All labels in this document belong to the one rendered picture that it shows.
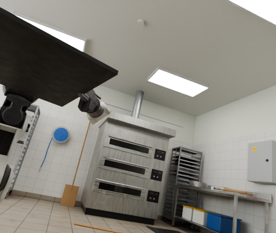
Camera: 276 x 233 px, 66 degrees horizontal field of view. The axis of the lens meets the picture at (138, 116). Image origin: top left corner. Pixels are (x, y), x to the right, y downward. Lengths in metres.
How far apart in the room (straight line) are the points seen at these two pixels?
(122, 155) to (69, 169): 1.45
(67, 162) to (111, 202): 1.53
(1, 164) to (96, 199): 3.28
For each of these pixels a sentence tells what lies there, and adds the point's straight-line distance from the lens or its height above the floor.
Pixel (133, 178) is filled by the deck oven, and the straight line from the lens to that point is 4.55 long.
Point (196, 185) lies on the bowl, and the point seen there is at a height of 0.95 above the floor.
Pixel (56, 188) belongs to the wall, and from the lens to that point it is 5.35.
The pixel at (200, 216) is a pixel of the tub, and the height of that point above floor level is 0.38.
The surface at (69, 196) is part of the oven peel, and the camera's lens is 5.09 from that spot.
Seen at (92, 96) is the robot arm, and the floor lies 1.02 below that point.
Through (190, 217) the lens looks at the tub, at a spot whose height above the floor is 0.29.
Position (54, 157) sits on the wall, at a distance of 5.34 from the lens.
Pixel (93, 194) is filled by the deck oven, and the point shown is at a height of 0.36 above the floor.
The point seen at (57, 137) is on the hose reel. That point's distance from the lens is 5.24.
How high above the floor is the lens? 0.67
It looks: 18 degrees up
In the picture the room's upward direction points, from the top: 12 degrees clockwise
